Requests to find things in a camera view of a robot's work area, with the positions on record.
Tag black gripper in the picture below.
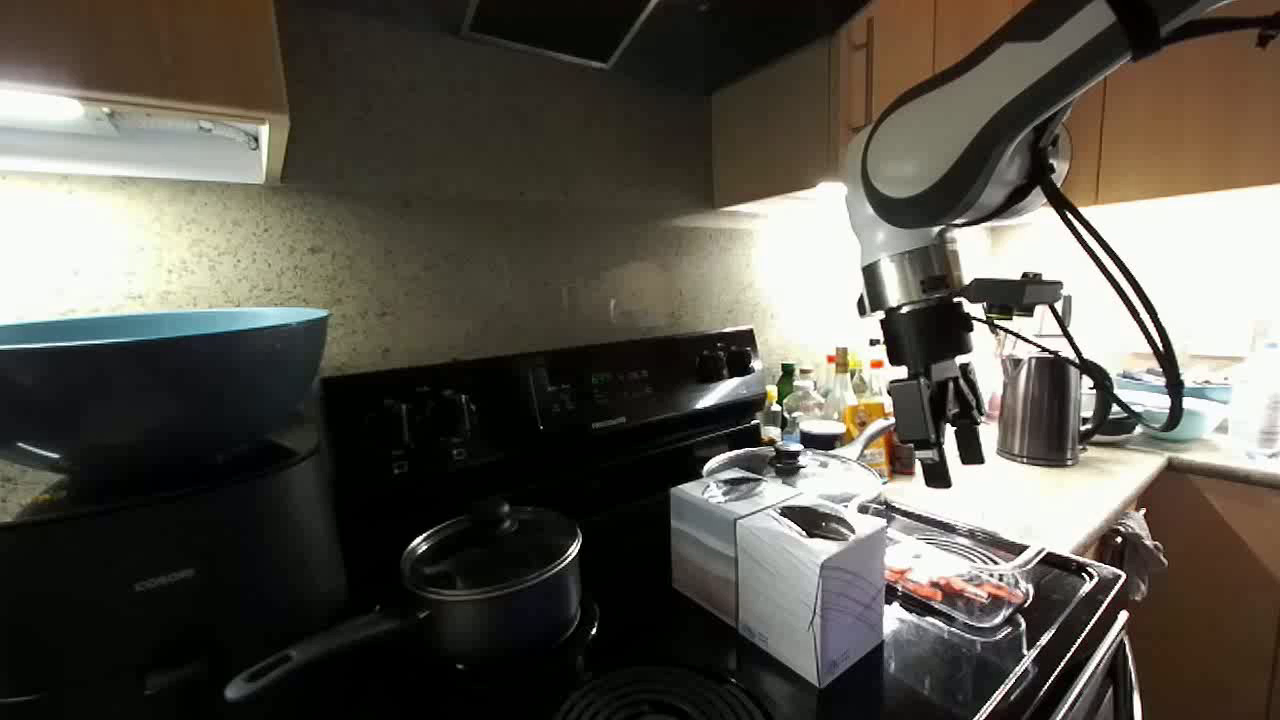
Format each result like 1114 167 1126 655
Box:
875 298 993 493

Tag clear plastic container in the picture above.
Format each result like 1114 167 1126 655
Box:
855 493 1051 635

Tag red orange snack pieces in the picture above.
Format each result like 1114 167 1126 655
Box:
883 564 1032 614

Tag small teal bowl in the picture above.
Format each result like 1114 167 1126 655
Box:
1133 383 1223 442

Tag large blue bowl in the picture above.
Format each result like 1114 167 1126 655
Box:
0 306 333 488

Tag steel electric kettle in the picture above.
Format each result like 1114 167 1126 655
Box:
993 349 1121 470

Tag tall yellow label sauce bottle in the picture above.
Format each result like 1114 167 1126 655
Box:
835 349 896 470

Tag dark can with white lid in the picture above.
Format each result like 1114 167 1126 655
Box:
796 415 851 457

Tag green cap bottle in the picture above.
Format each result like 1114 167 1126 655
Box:
769 361 807 452

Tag dark hanging dish towel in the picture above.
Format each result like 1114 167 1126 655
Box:
1099 512 1171 613

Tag clear plastic water bottle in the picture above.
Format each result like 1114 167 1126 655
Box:
1223 325 1280 463

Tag wooden lower cabinet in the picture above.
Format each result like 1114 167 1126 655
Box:
1133 463 1280 720

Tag black electric stove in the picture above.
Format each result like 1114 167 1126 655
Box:
317 325 1136 720

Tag glass pot lid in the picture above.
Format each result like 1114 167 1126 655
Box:
398 496 590 600

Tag range hood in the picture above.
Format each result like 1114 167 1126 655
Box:
458 0 665 70

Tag black countertop appliance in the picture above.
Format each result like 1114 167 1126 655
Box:
0 419 353 720

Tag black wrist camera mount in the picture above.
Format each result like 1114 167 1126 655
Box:
963 273 1070 320

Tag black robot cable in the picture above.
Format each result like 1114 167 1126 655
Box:
1032 170 1194 441

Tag wooden upper cabinet with handle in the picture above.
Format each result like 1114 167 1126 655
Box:
710 0 1280 210

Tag black saucepan with handle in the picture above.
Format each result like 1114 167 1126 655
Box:
221 496 593 707

